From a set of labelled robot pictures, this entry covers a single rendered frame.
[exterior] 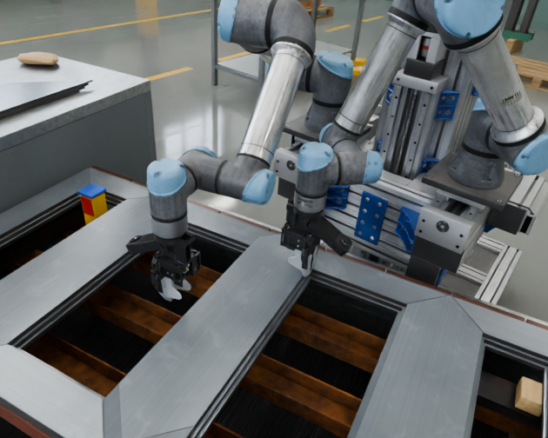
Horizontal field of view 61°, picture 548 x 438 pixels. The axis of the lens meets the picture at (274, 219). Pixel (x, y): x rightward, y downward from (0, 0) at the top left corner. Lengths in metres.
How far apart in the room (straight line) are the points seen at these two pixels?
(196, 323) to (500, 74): 0.84
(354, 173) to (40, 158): 1.00
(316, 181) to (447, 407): 0.53
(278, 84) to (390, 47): 0.26
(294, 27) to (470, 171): 0.62
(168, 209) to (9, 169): 0.74
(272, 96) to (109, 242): 0.62
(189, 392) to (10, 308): 0.48
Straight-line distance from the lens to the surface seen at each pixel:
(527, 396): 1.18
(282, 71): 1.04
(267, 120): 0.99
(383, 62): 1.12
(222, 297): 1.14
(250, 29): 1.13
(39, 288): 1.25
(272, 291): 1.17
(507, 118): 1.17
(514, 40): 8.13
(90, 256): 1.31
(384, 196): 1.49
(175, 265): 1.01
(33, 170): 1.63
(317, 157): 1.00
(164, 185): 0.91
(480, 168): 1.37
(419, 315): 1.19
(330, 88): 1.49
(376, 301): 1.22
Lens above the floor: 1.65
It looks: 34 degrees down
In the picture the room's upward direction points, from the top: 5 degrees clockwise
